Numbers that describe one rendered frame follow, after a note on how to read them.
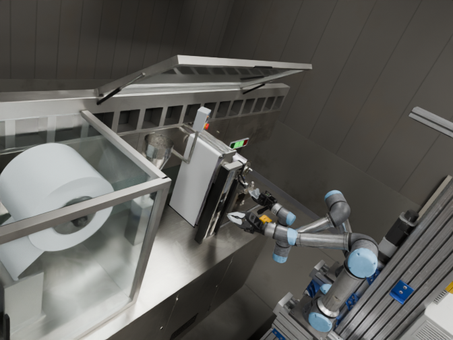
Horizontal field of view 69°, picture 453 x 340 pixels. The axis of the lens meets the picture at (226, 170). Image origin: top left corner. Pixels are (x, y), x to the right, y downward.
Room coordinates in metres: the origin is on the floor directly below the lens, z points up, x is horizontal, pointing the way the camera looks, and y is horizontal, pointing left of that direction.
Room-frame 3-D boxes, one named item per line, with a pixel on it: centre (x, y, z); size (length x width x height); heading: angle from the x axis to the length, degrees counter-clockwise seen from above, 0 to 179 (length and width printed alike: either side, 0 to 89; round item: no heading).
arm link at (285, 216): (1.80, -0.47, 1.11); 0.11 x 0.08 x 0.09; 60
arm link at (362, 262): (1.24, -0.72, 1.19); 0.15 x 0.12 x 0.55; 162
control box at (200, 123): (1.48, 0.19, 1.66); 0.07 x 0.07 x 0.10; 87
